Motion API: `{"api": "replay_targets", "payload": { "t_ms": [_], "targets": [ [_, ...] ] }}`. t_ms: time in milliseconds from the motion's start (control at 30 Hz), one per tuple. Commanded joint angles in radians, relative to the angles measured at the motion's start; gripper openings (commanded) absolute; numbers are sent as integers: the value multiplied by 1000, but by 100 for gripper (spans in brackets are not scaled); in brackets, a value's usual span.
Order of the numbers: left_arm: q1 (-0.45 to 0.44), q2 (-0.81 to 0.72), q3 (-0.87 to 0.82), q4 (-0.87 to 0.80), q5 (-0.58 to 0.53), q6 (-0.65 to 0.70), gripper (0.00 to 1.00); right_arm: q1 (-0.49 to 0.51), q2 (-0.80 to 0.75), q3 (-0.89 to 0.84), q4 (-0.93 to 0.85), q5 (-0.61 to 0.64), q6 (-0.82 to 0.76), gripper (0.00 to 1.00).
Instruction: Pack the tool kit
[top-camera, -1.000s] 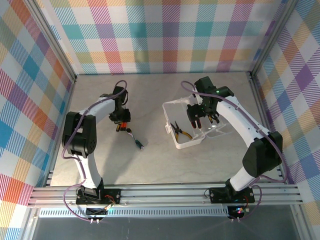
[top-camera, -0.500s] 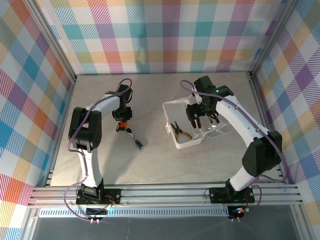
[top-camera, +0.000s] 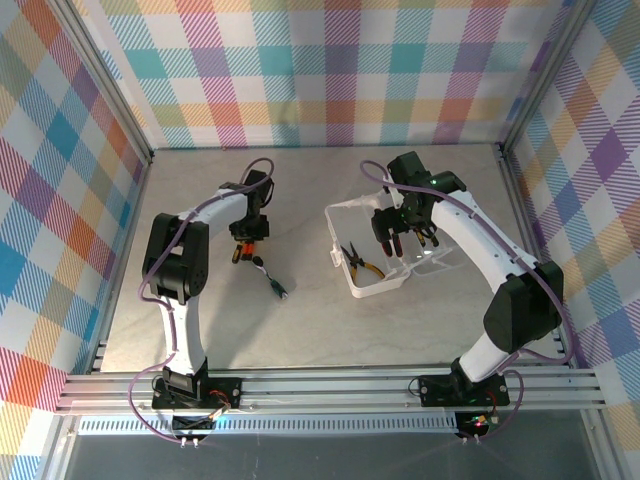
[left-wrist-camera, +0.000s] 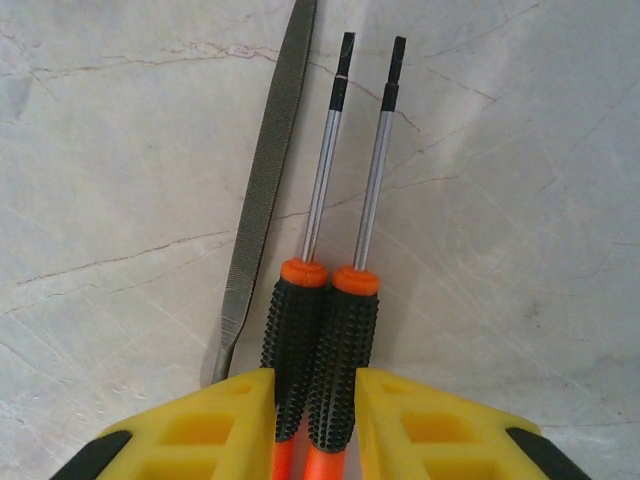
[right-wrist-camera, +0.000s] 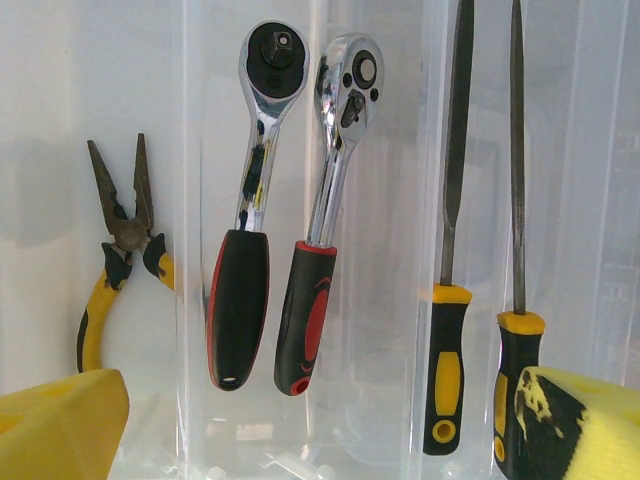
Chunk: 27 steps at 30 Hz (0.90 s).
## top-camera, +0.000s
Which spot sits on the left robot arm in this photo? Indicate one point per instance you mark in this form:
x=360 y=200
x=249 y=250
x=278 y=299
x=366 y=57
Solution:
x=175 y=260

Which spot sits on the aluminium side rail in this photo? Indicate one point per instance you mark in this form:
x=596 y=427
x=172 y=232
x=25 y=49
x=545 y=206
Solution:
x=520 y=200
x=140 y=190

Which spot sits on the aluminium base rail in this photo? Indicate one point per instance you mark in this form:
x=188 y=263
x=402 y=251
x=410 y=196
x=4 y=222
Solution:
x=325 y=395

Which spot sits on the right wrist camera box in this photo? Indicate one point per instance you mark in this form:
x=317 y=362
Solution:
x=394 y=195

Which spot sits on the aluminium frame post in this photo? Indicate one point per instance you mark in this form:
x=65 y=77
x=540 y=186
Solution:
x=545 y=75
x=106 y=80

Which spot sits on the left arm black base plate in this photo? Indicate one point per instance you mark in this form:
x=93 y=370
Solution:
x=232 y=385

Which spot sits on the clear plastic tool box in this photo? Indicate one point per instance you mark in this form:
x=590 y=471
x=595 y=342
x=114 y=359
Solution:
x=345 y=225

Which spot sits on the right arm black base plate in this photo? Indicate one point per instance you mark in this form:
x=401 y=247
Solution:
x=435 y=395

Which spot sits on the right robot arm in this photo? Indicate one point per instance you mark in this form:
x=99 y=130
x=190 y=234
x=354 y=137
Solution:
x=475 y=235

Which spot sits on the black controller box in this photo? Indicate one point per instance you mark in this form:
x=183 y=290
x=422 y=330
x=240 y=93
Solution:
x=192 y=424
x=470 y=425

